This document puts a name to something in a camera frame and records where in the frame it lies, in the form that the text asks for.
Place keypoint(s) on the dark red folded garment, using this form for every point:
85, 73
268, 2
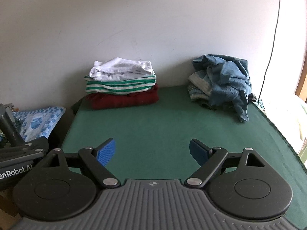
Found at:
124, 100

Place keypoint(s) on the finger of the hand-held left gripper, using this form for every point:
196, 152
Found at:
26, 151

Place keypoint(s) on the pale striped knit garment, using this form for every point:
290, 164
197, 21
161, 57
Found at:
200, 86

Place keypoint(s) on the white t-shirt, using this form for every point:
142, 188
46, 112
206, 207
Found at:
120, 69

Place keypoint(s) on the green striped folded shirt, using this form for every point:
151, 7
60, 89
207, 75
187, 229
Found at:
120, 86

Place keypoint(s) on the blue patterned cloth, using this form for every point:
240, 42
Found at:
38, 122

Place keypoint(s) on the wooden door frame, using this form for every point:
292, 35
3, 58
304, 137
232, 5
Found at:
302, 81

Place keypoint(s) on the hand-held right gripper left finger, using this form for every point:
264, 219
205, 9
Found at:
106, 152

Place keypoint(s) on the pale green bed sheet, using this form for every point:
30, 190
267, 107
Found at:
287, 119

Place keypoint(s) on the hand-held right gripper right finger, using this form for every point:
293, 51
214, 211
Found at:
198, 152

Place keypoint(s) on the blue crumpled garment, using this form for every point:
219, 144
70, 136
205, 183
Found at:
227, 83

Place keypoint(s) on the dark plaid garment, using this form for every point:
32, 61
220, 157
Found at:
252, 97

